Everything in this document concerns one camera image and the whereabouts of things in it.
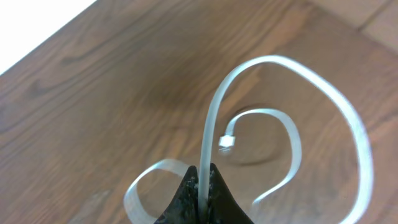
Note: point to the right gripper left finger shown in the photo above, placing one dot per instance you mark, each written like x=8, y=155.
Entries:
x=184, y=205

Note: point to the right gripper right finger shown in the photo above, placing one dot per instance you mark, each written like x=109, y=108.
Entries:
x=223, y=209

